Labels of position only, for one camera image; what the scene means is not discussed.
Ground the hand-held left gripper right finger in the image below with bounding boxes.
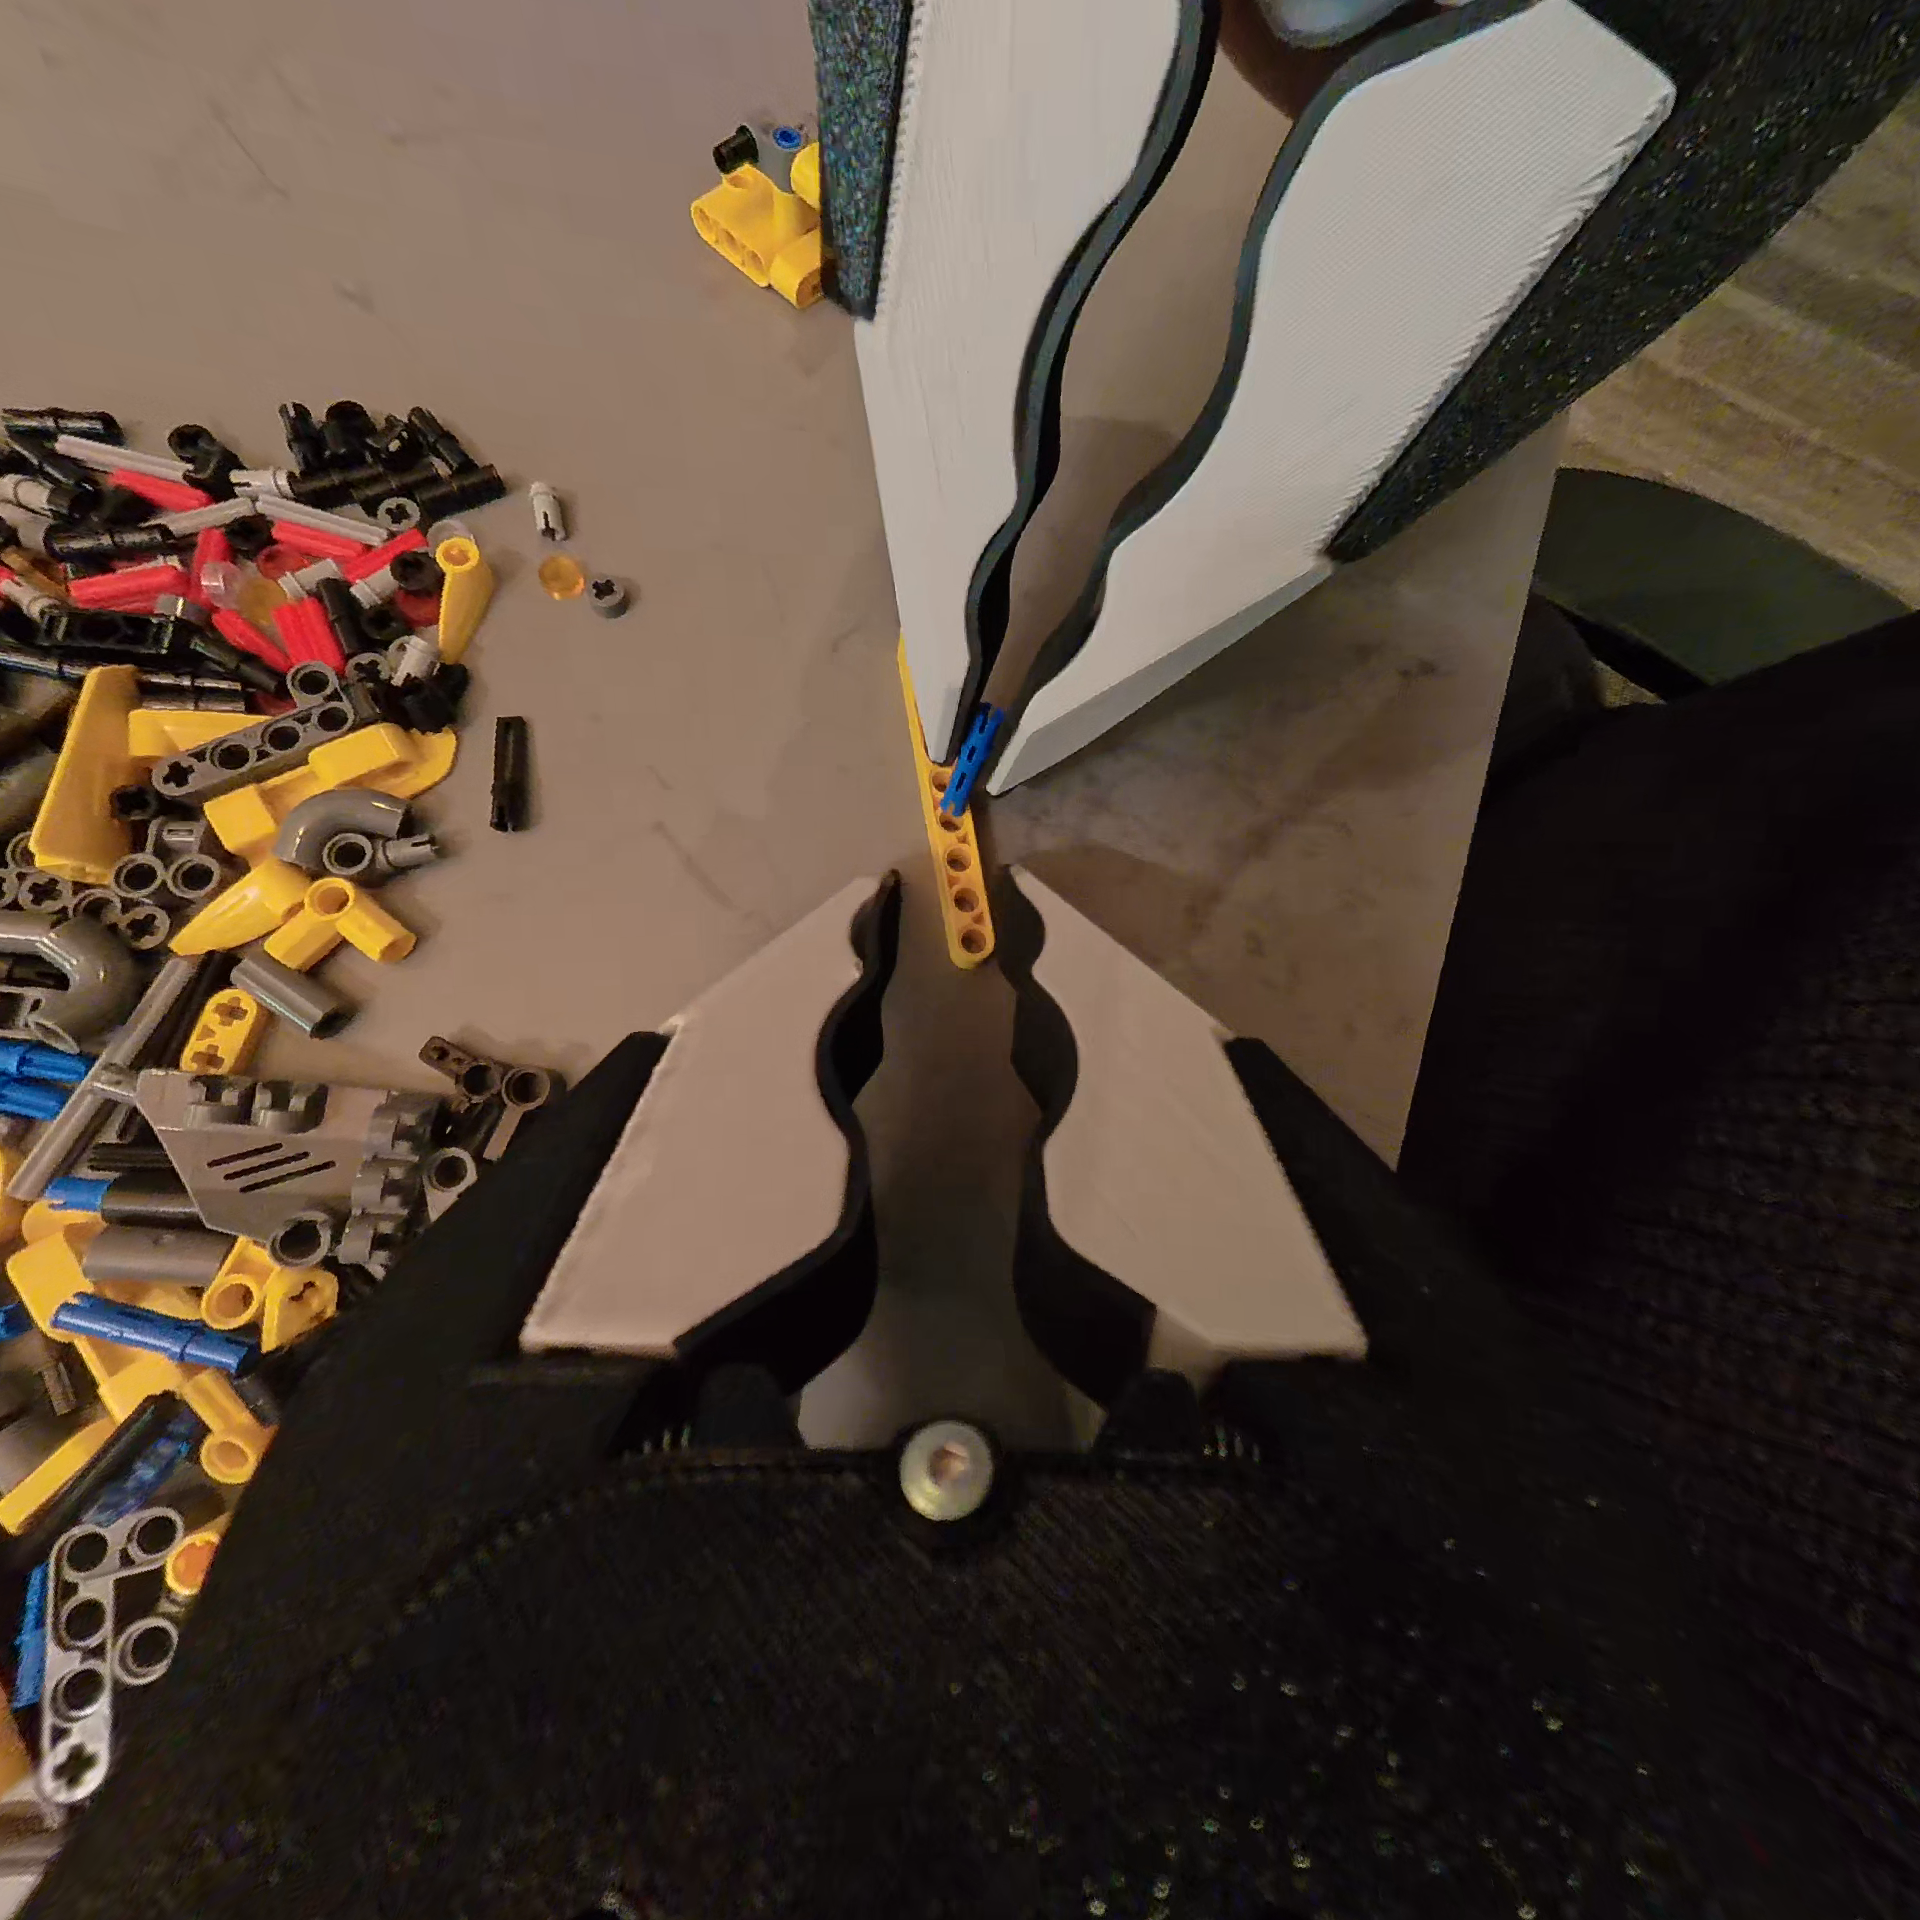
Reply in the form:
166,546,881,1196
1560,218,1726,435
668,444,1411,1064
1001,866,1369,1415

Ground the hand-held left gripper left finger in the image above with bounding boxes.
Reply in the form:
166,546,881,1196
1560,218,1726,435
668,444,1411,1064
516,872,906,1389

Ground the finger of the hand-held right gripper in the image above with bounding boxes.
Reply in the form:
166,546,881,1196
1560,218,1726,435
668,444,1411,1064
852,0,1226,769
982,0,1680,799

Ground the yellow toy beam with holes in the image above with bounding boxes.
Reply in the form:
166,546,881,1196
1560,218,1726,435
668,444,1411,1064
897,637,996,970

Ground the pile of toy building parts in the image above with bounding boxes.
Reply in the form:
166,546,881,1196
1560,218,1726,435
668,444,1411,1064
0,397,571,1818

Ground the small yellow toy subassembly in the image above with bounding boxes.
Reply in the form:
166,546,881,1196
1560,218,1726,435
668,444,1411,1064
691,116,828,313

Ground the black office chair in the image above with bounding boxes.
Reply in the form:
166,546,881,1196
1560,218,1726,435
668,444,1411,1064
1529,465,1914,707

